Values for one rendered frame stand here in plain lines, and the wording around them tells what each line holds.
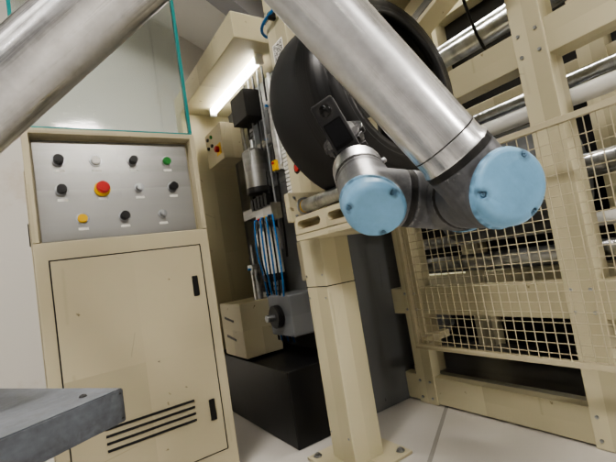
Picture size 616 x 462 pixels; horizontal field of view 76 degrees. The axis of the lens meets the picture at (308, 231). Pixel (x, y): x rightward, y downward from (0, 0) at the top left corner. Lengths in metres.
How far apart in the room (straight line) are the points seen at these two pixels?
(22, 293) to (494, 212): 3.23
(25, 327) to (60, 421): 2.91
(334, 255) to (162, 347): 0.67
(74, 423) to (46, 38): 0.49
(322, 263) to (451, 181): 0.94
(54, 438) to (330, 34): 0.52
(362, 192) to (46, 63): 0.47
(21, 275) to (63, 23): 2.87
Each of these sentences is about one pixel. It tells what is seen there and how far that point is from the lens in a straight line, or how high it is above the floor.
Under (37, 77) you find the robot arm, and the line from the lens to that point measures 0.69.
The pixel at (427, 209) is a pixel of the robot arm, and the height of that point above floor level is 0.76.
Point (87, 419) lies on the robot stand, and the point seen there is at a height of 0.58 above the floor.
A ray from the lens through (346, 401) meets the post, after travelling 1.46.
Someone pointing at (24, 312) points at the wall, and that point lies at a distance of 3.43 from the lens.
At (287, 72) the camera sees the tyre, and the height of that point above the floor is 1.23.
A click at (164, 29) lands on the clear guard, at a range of 1.84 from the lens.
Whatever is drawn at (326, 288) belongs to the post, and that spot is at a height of 0.61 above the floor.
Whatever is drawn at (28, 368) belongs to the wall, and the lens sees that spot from 3.45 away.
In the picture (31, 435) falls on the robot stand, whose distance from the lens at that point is 0.52.
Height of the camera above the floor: 0.72
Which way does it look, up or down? 4 degrees up
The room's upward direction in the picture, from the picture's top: 9 degrees counter-clockwise
